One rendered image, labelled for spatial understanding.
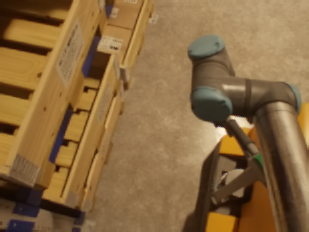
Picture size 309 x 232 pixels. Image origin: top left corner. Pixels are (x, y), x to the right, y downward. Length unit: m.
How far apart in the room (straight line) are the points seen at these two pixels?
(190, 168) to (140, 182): 0.40
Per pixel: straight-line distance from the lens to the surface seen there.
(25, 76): 1.24
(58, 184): 1.65
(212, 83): 0.67
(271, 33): 3.13
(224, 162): 2.15
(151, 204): 2.34
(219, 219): 2.03
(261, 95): 0.69
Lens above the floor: 2.33
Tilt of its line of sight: 68 degrees down
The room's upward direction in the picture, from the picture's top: 2 degrees clockwise
